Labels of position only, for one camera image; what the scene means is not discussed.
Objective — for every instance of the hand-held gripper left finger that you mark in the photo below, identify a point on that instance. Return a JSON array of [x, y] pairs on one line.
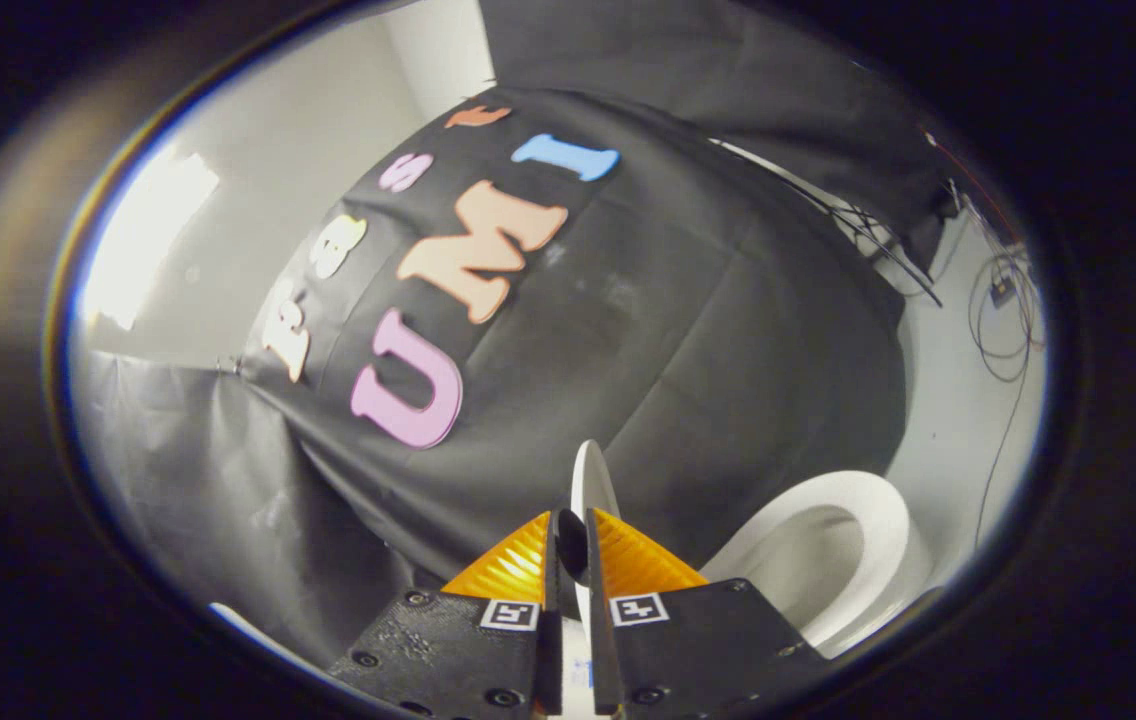
[[448, 650]]

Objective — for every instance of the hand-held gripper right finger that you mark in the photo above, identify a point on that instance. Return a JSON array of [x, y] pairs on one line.
[[698, 650]]

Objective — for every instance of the white toilet lid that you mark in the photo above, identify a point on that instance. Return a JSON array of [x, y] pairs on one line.
[[593, 480]]

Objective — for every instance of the white toilet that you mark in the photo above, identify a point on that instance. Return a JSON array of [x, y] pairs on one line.
[[873, 520]]

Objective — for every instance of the black backdrop cloth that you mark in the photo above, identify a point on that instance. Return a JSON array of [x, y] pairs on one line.
[[678, 350], [198, 480], [728, 70]]

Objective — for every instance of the black tripod stand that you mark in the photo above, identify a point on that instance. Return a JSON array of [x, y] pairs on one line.
[[873, 240]]

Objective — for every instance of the small dark floor device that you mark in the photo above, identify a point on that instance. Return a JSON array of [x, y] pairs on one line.
[[1004, 291]]

